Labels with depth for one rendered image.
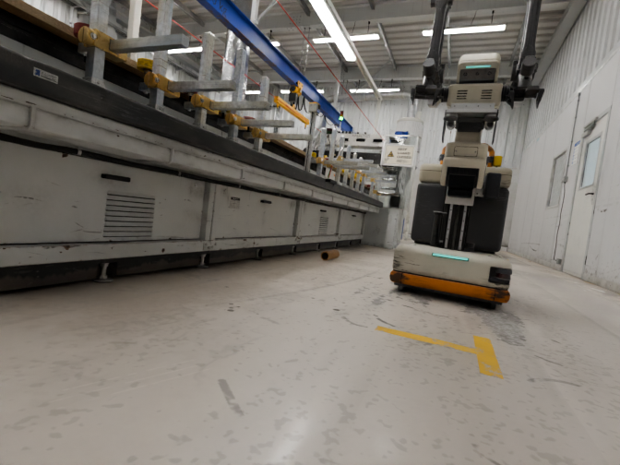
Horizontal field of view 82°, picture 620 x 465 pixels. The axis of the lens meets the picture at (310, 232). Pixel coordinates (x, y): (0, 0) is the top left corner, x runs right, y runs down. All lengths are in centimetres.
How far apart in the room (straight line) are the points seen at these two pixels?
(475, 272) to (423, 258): 28
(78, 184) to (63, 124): 36
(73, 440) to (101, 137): 95
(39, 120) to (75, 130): 10
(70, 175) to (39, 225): 21
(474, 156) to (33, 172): 202
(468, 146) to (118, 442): 202
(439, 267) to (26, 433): 184
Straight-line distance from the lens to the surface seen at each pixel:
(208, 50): 178
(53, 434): 75
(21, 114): 127
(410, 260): 212
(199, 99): 169
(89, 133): 136
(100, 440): 72
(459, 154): 222
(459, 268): 210
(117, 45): 139
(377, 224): 580
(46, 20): 151
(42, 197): 156
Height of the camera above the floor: 39
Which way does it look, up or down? 3 degrees down
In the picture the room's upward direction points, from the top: 7 degrees clockwise
